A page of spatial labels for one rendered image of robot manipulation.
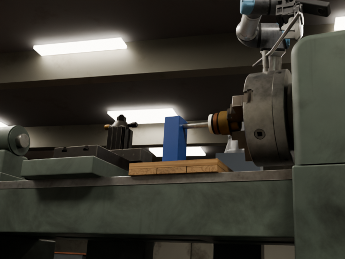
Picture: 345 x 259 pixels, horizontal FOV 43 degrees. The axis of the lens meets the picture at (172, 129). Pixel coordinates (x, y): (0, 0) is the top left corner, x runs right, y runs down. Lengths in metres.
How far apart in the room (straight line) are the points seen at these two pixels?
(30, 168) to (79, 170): 0.21
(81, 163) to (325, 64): 0.81
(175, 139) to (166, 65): 3.79
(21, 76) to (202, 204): 5.02
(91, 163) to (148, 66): 3.99
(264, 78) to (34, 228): 0.93
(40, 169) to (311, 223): 0.90
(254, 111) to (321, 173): 0.29
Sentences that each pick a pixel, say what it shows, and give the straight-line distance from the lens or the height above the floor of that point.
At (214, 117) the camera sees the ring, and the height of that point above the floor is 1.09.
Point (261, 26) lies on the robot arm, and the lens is 2.09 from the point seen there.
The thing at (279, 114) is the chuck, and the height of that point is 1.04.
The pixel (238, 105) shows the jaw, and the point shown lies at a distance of 1.38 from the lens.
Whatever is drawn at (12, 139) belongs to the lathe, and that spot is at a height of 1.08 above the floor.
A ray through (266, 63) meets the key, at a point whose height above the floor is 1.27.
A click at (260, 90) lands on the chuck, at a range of 1.37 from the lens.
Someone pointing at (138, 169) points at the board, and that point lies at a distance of 1.40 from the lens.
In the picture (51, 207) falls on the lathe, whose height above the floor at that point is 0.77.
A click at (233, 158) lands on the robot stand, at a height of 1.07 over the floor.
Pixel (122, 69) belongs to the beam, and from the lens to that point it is 5.47.
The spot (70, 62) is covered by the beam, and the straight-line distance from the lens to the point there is 5.84.
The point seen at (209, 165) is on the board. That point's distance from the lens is 1.31.
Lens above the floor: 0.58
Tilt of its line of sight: 18 degrees up
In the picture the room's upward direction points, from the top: 3 degrees clockwise
